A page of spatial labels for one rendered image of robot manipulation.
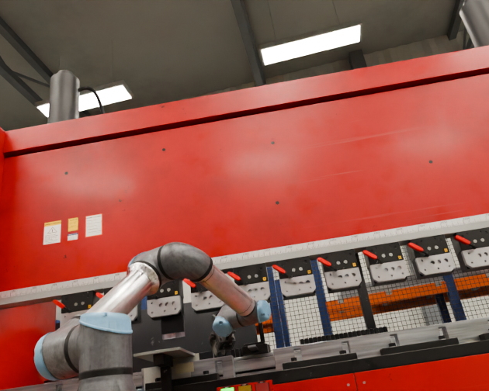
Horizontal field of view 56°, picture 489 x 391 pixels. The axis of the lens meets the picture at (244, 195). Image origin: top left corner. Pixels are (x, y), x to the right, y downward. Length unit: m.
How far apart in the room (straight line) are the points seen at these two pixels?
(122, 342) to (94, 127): 1.67
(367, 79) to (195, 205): 1.10
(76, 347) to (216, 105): 1.63
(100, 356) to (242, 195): 1.30
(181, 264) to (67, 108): 1.66
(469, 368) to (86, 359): 1.40
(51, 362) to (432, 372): 1.34
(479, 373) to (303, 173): 1.10
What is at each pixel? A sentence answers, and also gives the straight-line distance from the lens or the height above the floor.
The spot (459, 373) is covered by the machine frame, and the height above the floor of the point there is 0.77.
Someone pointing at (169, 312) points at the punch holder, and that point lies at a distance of 2.10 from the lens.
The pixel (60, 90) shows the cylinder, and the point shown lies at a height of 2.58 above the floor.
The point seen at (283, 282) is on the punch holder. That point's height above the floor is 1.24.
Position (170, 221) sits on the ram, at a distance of 2.23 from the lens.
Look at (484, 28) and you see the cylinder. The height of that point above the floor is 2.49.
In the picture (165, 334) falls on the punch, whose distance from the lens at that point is 2.14.
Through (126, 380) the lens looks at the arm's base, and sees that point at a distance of 1.10.
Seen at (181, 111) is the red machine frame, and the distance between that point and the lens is 2.49.
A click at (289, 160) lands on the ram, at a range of 2.28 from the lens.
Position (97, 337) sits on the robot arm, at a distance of 1.10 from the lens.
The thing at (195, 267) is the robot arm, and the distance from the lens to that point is 1.43.
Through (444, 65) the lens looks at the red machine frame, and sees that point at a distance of 2.67.
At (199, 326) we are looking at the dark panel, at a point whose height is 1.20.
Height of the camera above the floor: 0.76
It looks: 25 degrees up
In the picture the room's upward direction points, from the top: 8 degrees counter-clockwise
